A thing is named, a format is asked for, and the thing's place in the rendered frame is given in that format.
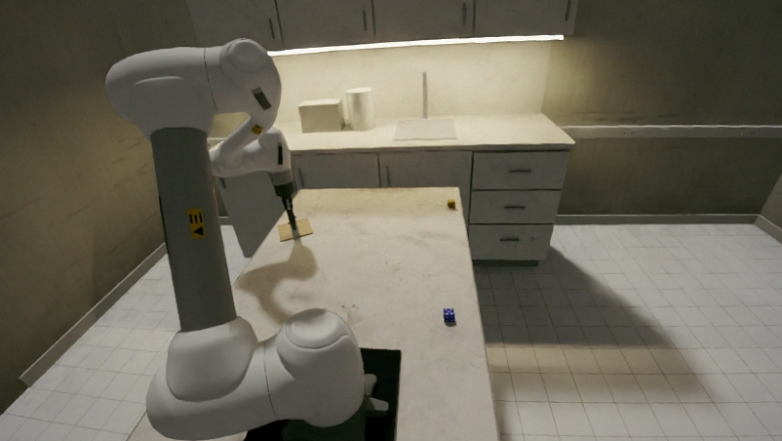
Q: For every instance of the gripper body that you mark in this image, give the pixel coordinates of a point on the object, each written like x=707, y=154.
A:
x=284, y=191

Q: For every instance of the tan flat mat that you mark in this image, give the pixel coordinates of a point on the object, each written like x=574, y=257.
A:
x=286, y=233

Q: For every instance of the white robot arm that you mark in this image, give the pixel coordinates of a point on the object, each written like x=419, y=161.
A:
x=220, y=380

